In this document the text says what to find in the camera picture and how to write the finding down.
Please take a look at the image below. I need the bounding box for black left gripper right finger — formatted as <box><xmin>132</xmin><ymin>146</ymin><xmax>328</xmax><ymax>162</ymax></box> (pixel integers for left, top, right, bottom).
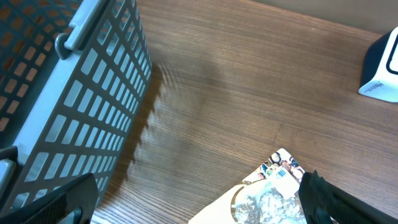
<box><xmin>298</xmin><ymin>171</ymin><xmax>397</xmax><ymax>224</ymax></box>

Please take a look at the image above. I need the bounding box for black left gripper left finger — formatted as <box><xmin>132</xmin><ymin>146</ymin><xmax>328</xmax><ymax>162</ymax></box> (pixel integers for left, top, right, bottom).
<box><xmin>1</xmin><ymin>173</ymin><xmax>99</xmax><ymax>224</ymax></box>

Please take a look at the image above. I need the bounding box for white brown snack pouch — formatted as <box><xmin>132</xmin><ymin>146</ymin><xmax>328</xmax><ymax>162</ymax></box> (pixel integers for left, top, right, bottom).
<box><xmin>189</xmin><ymin>148</ymin><xmax>307</xmax><ymax>224</ymax></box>

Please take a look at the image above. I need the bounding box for white barcode scanner box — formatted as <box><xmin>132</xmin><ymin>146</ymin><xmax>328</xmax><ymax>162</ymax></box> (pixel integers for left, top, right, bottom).
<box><xmin>358</xmin><ymin>27</ymin><xmax>397</xmax><ymax>103</ymax></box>

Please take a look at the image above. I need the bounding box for grey plastic shopping basket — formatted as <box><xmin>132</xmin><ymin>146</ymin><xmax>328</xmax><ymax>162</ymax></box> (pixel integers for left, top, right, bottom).
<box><xmin>1</xmin><ymin>0</ymin><xmax>152</xmax><ymax>216</ymax></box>

